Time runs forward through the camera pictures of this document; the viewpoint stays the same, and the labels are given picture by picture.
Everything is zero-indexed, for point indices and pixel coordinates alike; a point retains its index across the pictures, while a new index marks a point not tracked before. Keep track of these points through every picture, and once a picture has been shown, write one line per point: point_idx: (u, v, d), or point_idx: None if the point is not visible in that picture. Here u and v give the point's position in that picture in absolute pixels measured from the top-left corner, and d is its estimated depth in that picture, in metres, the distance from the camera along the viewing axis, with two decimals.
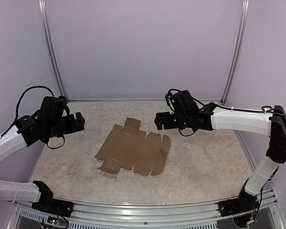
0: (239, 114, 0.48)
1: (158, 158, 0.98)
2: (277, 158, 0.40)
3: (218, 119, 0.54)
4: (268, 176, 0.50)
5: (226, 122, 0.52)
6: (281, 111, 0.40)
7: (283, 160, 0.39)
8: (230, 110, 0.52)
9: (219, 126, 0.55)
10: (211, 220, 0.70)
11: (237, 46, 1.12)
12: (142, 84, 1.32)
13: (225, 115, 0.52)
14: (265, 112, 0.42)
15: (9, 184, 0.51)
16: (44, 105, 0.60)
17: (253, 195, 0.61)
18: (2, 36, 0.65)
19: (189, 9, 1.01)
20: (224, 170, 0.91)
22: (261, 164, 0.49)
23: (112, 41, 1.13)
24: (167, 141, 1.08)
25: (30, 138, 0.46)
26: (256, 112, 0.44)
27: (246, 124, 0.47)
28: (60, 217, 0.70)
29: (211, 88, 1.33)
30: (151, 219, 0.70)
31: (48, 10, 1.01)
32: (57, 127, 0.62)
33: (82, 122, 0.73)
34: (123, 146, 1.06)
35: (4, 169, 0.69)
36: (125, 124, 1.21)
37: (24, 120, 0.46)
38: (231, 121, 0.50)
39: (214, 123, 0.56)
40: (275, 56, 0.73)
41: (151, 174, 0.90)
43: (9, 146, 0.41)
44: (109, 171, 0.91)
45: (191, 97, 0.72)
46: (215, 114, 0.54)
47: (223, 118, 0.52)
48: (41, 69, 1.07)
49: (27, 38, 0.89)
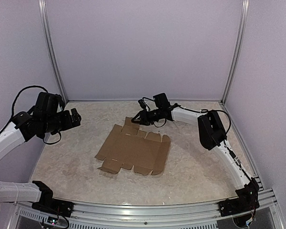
0: (187, 113, 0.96)
1: (158, 158, 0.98)
2: (208, 143, 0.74)
3: (175, 113, 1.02)
4: (232, 159, 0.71)
5: (179, 115, 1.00)
6: (212, 114, 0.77)
7: (210, 143, 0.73)
8: (182, 109, 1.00)
9: (176, 117, 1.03)
10: (211, 220, 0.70)
11: (237, 45, 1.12)
12: (142, 85, 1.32)
13: (179, 111, 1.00)
14: (199, 112, 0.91)
15: (10, 184, 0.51)
16: (39, 99, 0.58)
17: (242, 185, 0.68)
18: (0, 35, 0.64)
19: (189, 9, 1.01)
20: (224, 170, 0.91)
22: (222, 157, 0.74)
23: (112, 40, 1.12)
24: (167, 141, 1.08)
25: (27, 133, 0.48)
26: (195, 112, 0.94)
27: (189, 118, 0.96)
28: (60, 217, 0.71)
29: (211, 88, 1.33)
30: (151, 219, 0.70)
31: (48, 10, 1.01)
32: (53, 122, 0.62)
33: (77, 119, 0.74)
34: (124, 147, 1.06)
35: (4, 169, 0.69)
36: (124, 124, 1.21)
37: (20, 116, 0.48)
38: (182, 115, 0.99)
39: (173, 116, 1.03)
40: (275, 56, 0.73)
41: (151, 174, 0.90)
43: (8, 141, 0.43)
44: (109, 171, 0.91)
45: (166, 98, 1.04)
46: (174, 110, 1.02)
47: (178, 113, 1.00)
48: (41, 69, 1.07)
49: (26, 38, 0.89)
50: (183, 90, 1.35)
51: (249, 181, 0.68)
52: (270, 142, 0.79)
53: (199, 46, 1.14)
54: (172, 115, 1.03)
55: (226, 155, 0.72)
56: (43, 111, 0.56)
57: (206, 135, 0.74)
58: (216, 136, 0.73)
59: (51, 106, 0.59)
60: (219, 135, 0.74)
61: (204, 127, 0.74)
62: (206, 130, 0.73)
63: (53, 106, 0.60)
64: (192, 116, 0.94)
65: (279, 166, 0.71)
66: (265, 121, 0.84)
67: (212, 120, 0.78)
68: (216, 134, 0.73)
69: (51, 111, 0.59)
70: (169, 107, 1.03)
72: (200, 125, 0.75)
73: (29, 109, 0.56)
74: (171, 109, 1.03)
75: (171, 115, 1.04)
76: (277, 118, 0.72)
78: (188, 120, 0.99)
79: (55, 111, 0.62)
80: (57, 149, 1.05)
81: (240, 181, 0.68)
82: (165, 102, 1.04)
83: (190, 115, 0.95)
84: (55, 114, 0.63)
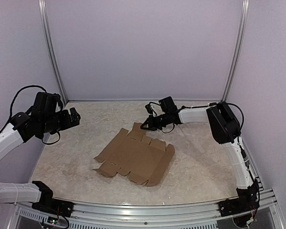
0: (193, 110, 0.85)
1: (158, 167, 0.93)
2: (220, 138, 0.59)
3: (182, 114, 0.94)
4: (242, 160, 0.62)
5: (187, 115, 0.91)
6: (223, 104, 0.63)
7: (223, 139, 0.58)
8: (189, 108, 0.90)
9: (184, 119, 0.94)
10: (211, 220, 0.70)
11: (237, 45, 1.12)
12: (142, 85, 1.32)
13: (186, 111, 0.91)
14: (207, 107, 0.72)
15: (10, 185, 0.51)
16: (36, 99, 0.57)
17: (246, 187, 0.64)
18: (1, 35, 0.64)
19: (189, 9, 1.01)
20: (224, 170, 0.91)
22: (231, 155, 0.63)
23: (112, 40, 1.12)
24: (171, 150, 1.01)
25: (25, 134, 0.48)
26: (202, 108, 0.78)
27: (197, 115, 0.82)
28: (60, 217, 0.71)
29: (211, 88, 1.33)
30: (151, 219, 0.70)
31: (48, 10, 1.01)
32: (51, 122, 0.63)
33: (76, 118, 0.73)
34: (123, 153, 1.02)
35: (4, 169, 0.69)
36: (132, 129, 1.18)
37: (18, 117, 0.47)
38: (189, 115, 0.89)
39: (181, 118, 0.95)
40: (276, 56, 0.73)
41: (146, 184, 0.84)
43: (7, 143, 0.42)
44: (105, 174, 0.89)
45: (172, 102, 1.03)
46: (180, 111, 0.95)
47: (185, 113, 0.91)
48: (41, 69, 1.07)
49: (26, 38, 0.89)
50: (183, 90, 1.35)
51: (252, 182, 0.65)
52: (270, 142, 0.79)
53: (199, 46, 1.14)
54: (179, 117, 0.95)
55: (236, 155, 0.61)
56: (41, 111, 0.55)
57: (218, 127, 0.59)
58: (230, 130, 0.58)
59: (49, 106, 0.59)
60: (233, 128, 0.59)
61: (214, 118, 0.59)
62: (218, 120, 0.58)
63: (51, 105, 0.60)
64: (199, 111, 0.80)
65: (279, 166, 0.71)
66: (265, 121, 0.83)
67: (223, 112, 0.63)
68: (230, 126, 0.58)
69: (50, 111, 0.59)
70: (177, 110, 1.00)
72: (210, 115, 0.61)
73: (27, 110, 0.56)
74: (178, 111, 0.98)
75: (178, 118, 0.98)
76: (277, 118, 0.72)
78: (197, 119, 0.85)
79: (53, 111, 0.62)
80: (57, 149, 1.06)
81: (245, 182, 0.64)
82: (171, 106, 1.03)
83: (197, 112, 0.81)
84: (53, 114, 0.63)
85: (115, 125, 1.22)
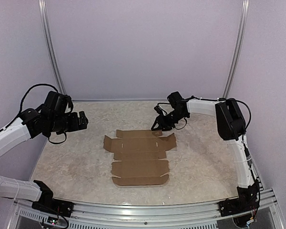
0: (202, 102, 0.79)
1: (141, 175, 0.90)
2: (225, 134, 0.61)
3: (190, 105, 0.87)
4: (242, 159, 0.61)
5: (194, 106, 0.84)
6: (229, 102, 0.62)
7: (228, 135, 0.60)
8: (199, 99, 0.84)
9: (192, 110, 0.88)
10: (211, 220, 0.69)
11: (237, 45, 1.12)
12: (142, 84, 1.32)
13: (194, 102, 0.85)
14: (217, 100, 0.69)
15: (12, 180, 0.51)
16: (48, 98, 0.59)
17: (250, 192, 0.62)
18: (0, 35, 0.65)
19: (188, 9, 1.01)
20: (224, 170, 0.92)
22: (232, 151, 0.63)
23: (112, 39, 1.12)
24: (165, 167, 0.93)
25: (34, 130, 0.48)
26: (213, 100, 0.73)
27: (207, 108, 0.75)
28: (60, 217, 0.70)
29: (211, 88, 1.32)
30: (151, 219, 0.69)
31: (48, 10, 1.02)
32: (59, 122, 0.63)
33: (84, 121, 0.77)
34: (124, 151, 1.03)
35: (5, 165, 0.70)
36: (153, 135, 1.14)
37: (27, 113, 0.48)
38: (198, 106, 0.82)
39: (188, 108, 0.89)
40: (275, 56, 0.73)
41: (118, 181, 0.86)
43: (13, 137, 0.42)
44: (107, 150, 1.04)
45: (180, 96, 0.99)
46: (189, 100, 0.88)
47: (192, 104, 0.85)
48: (41, 68, 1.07)
49: (25, 36, 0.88)
50: (183, 90, 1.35)
51: (253, 181, 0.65)
52: (270, 142, 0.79)
53: (199, 46, 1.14)
54: (188, 107, 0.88)
55: (239, 151, 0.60)
56: (51, 109, 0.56)
57: (223, 120, 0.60)
58: (235, 127, 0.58)
59: (59, 106, 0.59)
60: (237, 126, 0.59)
61: (219, 109, 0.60)
62: (222, 112, 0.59)
63: (62, 106, 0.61)
64: (208, 104, 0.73)
65: (280, 167, 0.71)
66: (265, 123, 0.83)
67: (230, 109, 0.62)
68: (235, 124, 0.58)
69: (59, 111, 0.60)
70: (185, 99, 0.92)
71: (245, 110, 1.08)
72: (218, 110, 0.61)
73: (37, 108, 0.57)
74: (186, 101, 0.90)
75: (186, 107, 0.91)
76: (277, 118, 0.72)
78: (205, 110, 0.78)
79: (63, 111, 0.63)
80: (57, 149, 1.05)
81: (246, 180, 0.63)
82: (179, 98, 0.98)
83: (206, 104, 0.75)
84: (62, 114, 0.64)
85: (115, 125, 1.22)
